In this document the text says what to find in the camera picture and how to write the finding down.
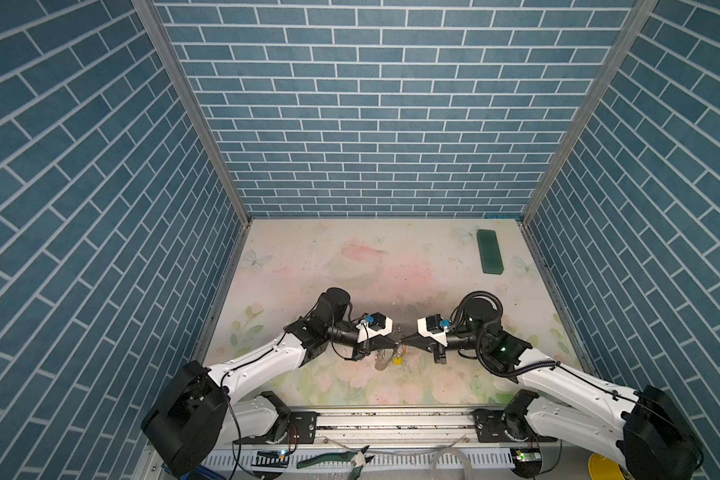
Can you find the clear plastic tube loop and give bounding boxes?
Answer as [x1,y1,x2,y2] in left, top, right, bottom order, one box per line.
[429,447,474,480]

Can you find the yellow cup with screws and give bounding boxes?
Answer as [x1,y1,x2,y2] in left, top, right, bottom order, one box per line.
[587,454,625,480]

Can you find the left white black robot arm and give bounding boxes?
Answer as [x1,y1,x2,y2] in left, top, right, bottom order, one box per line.
[141,287,397,478]

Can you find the aluminium mounting rail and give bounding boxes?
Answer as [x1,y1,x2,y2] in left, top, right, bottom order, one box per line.
[133,405,649,480]

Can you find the green handled pliers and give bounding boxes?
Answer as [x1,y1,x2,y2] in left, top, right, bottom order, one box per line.
[296,445,374,480]

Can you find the wrist white camera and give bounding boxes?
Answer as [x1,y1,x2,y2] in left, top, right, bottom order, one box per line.
[356,312,393,343]
[417,314,451,347]

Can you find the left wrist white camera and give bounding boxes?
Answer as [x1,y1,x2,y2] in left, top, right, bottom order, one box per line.
[356,312,393,343]

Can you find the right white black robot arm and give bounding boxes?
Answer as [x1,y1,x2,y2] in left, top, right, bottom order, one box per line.
[401,291,704,479]

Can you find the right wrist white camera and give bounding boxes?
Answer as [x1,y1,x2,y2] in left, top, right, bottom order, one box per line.
[417,314,451,347]

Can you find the metal key organizer ring plate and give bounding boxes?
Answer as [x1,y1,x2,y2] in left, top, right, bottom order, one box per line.
[374,348,403,371]

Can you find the green rectangular block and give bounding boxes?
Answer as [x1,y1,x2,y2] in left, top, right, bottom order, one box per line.
[476,229,504,275]

